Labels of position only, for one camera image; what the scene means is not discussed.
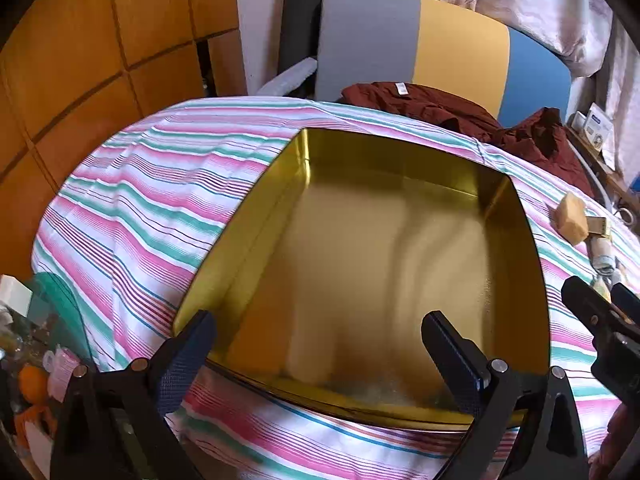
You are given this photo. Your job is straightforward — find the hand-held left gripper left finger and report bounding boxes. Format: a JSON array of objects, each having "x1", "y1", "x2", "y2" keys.
[{"x1": 50, "y1": 310, "x2": 218, "y2": 480}]

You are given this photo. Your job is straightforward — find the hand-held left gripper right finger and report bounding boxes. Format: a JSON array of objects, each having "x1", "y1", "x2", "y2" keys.
[{"x1": 421, "y1": 311, "x2": 591, "y2": 480}]

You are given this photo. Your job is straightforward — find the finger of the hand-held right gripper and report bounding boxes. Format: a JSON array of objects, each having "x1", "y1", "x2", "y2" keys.
[
  {"x1": 561, "y1": 276, "x2": 628, "y2": 343},
  {"x1": 611, "y1": 282, "x2": 640, "y2": 323}
]

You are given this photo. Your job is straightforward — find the cream sock with blue cuff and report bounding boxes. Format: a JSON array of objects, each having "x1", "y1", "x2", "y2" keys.
[{"x1": 589, "y1": 235, "x2": 626, "y2": 283}]

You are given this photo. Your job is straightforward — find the gold tin box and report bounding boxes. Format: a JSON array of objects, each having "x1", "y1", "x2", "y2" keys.
[{"x1": 172, "y1": 127, "x2": 552, "y2": 431}]

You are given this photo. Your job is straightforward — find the person's right hand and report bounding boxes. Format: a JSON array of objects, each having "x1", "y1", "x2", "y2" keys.
[{"x1": 590, "y1": 402, "x2": 640, "y2": 480}]

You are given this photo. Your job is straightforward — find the yellow sponge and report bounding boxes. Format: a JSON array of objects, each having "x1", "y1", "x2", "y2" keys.
[{"x1": 551, "y1": 194, "x2": 591, "y2": 246}]

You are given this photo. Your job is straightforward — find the pink packet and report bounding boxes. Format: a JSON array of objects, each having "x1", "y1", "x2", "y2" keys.
[{"x1": 47, "y1": 347, "x2": 82, "y2": 402}]

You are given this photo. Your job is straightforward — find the wooden bedside shelf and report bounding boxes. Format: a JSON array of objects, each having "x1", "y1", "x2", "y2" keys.
[{"x1": 565, "y1": 125, "x2": 640, "y2": 206}]

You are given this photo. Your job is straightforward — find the green plastic basket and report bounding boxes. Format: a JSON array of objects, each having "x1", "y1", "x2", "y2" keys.
[{"x1": 25, "y1": 271, "x2": 93, "y2": 361}]

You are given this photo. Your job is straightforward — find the orange fruit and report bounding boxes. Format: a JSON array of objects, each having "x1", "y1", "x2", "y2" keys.
[{"x1": 19, "y1": 364, "x2": 49, "y2": 405}]

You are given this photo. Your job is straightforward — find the striped blanket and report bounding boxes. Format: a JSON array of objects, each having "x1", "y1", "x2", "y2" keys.
[{"x1": 31, "y1": 97, "x2": 640, "y2": 480}]

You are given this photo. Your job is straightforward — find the white carton box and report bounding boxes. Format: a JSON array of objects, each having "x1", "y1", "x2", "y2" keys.
[{"x1": 582, "y1": 102, "x2": 615, "y2": 153}]

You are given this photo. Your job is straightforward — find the dark red garment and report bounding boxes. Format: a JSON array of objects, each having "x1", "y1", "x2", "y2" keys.
[{"x1": 341, "y1": 81, "x2": 596, "y2": 196}]

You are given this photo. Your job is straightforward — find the white foam tube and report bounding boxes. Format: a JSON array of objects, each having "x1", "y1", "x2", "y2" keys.
[{"x1": 256, "y1": 57, "x2": 319, "y2": 97}]

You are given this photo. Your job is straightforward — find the pink patterned curtain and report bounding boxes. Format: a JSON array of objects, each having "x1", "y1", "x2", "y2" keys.
[{"x1": 435, "y1": 0, "x2": 640, "y2": 78}]

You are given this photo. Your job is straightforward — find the wooden wardrobe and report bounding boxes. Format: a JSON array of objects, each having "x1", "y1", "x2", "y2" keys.
[{"x1": 0, "y1": 0, "x2": 248, "y2": 281}]

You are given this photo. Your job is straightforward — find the black rolled mat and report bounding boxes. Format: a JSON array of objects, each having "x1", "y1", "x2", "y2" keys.
[{"x1": 278, "y1": 0, "x2": 330, "y2": 97}]

